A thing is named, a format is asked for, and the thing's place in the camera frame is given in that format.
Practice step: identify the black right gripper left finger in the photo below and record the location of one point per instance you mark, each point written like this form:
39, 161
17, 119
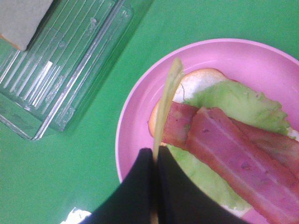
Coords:
131, 202

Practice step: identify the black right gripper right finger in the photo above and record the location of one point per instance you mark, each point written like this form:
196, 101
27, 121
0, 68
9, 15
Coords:
180, 201

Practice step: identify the bacon strip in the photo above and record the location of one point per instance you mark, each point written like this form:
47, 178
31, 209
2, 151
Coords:
271, 188
280, 147

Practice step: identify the green lettuce leaf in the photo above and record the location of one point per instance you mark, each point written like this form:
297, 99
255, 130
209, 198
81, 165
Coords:
233, 102

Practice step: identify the white toast bread slice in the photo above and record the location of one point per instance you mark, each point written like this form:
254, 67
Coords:
198, 81

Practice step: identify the yellow cheese slice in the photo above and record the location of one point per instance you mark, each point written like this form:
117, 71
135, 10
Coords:
173, 79

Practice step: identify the clear plastic film piece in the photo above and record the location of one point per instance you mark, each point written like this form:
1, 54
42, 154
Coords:
76, 216

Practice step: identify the green tablecloth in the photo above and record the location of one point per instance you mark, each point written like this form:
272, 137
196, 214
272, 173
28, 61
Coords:
42, 181

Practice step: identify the clear plastic bread tray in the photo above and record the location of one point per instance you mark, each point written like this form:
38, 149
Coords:
42, 87

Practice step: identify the pink round plate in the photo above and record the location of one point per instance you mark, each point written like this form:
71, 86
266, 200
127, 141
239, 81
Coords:
259, 66

